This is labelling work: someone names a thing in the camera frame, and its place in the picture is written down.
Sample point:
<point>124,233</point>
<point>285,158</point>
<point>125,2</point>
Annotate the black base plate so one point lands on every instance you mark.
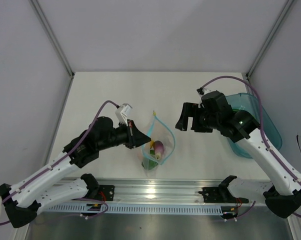
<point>105,193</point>
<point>215,195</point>

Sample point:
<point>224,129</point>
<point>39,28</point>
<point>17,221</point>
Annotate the white slotted cable duct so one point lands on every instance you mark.
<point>151,209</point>

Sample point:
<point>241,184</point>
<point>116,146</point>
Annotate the yellow bell pepper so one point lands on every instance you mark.
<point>152,145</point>

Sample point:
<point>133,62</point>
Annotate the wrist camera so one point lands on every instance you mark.
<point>123,112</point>
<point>203,90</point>

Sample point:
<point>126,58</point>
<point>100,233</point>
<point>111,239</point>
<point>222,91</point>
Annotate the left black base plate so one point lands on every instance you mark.
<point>105,193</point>

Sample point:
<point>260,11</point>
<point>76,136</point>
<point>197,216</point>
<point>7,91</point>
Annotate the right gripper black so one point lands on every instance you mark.
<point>189,109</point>

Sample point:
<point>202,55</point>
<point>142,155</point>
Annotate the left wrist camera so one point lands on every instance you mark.
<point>123,112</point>

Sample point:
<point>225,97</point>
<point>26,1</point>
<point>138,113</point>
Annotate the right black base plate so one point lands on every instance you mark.
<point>215,195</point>

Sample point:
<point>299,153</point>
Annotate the left frame post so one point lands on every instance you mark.
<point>46,26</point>

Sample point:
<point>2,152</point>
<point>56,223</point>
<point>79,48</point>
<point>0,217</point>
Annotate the frame post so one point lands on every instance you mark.
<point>270,37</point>
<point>46,26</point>

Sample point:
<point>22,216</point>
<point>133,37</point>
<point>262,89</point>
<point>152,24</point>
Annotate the right frame post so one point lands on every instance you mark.
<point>270,37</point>

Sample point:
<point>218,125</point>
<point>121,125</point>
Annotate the clear zip top bag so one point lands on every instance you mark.
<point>158,130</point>

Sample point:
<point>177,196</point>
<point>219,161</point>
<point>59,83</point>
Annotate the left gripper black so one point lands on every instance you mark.
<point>139,138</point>

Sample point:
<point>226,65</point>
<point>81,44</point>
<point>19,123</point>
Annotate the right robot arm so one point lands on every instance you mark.
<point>282,194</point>

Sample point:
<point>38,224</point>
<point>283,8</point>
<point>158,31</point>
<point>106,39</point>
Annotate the purple eggplant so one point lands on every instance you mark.
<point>159,150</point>

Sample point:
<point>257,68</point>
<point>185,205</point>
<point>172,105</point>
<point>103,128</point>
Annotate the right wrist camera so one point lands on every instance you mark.
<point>203,90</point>

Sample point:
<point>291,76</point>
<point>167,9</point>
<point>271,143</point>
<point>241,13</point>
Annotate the green bell pepper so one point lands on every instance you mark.
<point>148,164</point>

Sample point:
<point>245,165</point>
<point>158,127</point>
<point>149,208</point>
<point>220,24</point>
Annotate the green chili pepper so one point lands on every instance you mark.
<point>238,108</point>

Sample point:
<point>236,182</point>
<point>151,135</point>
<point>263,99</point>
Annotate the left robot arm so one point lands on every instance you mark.
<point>25,200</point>

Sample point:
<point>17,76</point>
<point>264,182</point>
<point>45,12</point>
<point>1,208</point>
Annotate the aluminium mounting rail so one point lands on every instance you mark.
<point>179,191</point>

